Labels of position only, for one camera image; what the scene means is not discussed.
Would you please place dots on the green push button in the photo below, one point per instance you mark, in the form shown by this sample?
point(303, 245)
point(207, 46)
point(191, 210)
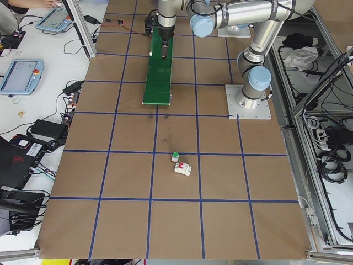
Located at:
point(175, 156)

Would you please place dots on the person bare forearm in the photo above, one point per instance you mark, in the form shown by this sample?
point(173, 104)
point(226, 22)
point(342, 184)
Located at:
point(37, 2)

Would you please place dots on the person bare hand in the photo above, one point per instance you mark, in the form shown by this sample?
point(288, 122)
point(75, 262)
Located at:
point(52, 3)

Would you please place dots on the green conveyor belt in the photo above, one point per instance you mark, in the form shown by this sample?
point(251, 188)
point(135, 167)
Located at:
point(158, 80)

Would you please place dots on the small black sensor module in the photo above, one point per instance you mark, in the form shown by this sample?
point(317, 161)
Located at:
point(120, 21)

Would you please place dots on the small black power adapter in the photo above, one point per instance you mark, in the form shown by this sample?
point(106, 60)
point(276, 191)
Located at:
point(91, 18)

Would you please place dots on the black power strip with plugs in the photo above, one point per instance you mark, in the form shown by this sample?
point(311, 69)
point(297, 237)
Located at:
point(70, 106)

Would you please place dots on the blue grey teach pendant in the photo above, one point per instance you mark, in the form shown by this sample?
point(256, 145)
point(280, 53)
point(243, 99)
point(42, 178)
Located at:
point(53, 19)
point(19, 76)

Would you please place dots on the white red circuit breaker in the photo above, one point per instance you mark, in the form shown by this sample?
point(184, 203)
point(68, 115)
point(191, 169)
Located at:
point(182, 169)

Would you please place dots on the black cloth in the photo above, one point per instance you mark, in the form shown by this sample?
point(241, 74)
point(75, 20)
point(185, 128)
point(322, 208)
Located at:
point(298, 40)

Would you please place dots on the white cloth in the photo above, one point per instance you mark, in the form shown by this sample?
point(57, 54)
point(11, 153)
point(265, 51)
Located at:
point(302, 56)

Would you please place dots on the large black power brick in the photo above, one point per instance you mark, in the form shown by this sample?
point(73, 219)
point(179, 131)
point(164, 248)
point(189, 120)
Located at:
point(48, 128)

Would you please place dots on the black electronics board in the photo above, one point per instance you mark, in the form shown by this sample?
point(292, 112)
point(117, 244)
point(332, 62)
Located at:
point(12, 38)

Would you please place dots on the person grey clothing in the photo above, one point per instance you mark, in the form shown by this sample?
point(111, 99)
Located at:
point(5, 15)

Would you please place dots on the white power strip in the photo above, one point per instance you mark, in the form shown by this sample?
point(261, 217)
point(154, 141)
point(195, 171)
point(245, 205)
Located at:
point(321, 136)

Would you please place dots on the black computer with red logo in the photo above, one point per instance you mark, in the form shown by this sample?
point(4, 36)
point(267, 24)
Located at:
point(19, 163)

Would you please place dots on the black stand device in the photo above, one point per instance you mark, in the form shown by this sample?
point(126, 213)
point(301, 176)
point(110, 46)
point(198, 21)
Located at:
point(20, 205)

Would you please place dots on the aluminium profile bar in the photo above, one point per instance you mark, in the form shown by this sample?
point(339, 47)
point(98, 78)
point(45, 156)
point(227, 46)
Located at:
point(19, 254)
point(329, 255)

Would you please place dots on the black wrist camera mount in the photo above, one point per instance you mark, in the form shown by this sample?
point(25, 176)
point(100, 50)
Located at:
point(150, 25)

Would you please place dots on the white square base plate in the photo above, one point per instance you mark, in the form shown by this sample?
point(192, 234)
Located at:
point(234, 102)
point(234, 33)

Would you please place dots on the slanted aluminium profile post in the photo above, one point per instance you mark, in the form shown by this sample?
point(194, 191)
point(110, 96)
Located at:
point(80, 30)

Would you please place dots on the V-shaped metal bar frame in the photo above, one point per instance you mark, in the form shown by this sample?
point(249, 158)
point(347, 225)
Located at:
point(296, 165)

